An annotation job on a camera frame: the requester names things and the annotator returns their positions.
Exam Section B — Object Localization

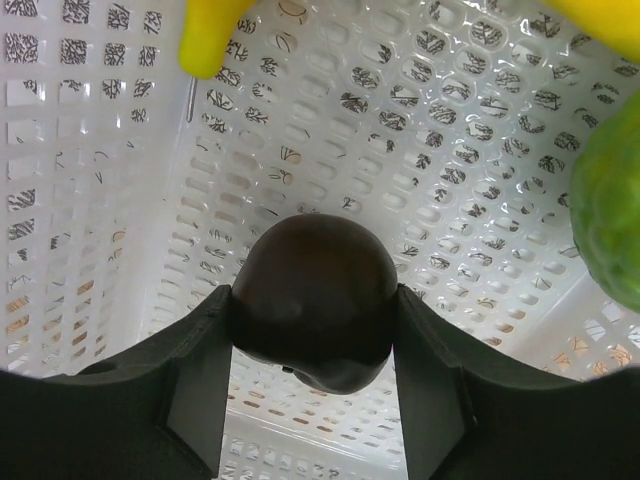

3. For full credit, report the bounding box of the large green custard apple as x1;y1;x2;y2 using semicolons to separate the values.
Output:
569;93;639;313

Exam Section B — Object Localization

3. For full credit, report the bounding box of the white plastic basket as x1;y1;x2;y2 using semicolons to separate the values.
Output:
1;1;639;479

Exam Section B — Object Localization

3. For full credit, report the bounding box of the dark purple mangosteen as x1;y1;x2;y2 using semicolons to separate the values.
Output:
227;214;398;395

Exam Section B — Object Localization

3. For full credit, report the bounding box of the yellow banana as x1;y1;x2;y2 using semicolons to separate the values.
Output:
178;0;639;80

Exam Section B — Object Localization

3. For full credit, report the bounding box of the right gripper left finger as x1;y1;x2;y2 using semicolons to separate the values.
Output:
1;286;232;479

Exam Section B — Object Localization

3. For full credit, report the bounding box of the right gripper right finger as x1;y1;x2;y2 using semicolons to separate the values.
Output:
394;287;639;479

